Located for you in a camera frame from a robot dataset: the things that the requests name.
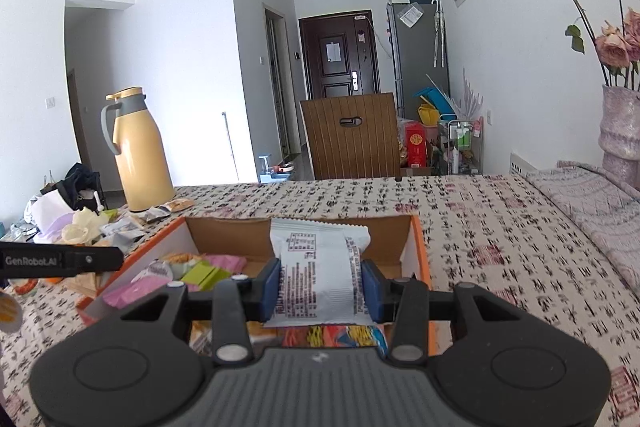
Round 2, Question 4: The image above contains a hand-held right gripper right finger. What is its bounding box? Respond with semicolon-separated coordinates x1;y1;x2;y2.
362;259;523;364

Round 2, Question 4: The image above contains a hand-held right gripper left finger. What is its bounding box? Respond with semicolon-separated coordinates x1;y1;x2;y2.
117;259;282;364

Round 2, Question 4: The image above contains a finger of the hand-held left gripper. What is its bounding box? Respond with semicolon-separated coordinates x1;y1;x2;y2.
61;246;124;276

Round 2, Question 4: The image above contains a white biscuit packet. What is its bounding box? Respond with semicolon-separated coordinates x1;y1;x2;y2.
263;217;373;327

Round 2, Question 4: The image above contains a red cardboard box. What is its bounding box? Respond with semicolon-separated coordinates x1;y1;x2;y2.
75;214;432;358

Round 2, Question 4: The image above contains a cream crumpled wrapper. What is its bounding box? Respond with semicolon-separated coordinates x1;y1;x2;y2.
62;207;108;245

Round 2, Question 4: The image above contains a purple plastic bag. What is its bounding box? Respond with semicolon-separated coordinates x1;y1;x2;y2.
35;214;76;243

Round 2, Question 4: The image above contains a pile of small sachets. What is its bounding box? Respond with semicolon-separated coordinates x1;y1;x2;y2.
100;214;151;253

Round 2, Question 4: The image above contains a pink snack packet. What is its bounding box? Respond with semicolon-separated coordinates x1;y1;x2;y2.
205;255;247;275
105;284;171;308

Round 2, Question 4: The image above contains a white plastic bag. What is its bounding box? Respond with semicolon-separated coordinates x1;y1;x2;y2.
30;192;71;228

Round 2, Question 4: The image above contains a green snack packet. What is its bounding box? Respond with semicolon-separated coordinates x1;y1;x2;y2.
182;259;233;290

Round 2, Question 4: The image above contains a black clothing pile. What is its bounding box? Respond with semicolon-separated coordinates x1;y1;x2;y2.
42;163;103;210

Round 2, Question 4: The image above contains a yellow biscuit packet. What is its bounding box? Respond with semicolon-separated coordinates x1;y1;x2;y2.
162;252;201;268

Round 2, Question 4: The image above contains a yellow thermos jug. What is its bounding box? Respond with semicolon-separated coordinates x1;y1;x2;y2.
101;87;176;212

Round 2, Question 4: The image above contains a blue plastic stool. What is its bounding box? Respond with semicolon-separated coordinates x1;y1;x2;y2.
258;152;291;182

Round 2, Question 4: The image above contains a wooden chair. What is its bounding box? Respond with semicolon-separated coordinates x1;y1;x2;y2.
300;93;402;181

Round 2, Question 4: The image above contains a red gift box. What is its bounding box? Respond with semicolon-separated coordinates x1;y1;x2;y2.
404;122;428;168

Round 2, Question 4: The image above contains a blue plastic dustpan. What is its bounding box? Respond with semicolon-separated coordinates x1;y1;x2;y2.
412;87;457;115

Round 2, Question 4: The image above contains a grey interior door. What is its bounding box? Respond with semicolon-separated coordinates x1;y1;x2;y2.
264;7;293;158

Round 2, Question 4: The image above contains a dark brown entrance door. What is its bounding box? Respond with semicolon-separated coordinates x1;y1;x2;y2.
298;10;381;100

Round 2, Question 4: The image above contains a white feather decoration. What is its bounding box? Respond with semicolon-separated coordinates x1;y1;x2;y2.
457;68;487;120

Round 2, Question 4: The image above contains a pink patterned table runner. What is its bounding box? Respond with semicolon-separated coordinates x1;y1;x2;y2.
520;161;640;303

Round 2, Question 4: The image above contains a grey refrigerator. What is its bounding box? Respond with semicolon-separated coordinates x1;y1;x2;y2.
386;0;451;108

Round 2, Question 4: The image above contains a white folded umbrella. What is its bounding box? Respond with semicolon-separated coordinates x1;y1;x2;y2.
431;0;447;68

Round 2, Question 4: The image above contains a pink textured vase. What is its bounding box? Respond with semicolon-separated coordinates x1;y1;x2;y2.
600;84;640;188

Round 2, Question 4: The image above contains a dried pink rose bouquet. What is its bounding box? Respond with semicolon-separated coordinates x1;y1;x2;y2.
531;0;640;90

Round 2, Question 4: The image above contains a white mop handle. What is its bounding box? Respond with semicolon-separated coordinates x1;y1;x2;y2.
221;112;241;182

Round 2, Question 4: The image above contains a wire storage rack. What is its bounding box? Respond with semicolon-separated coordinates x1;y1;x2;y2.
437;117;483;175

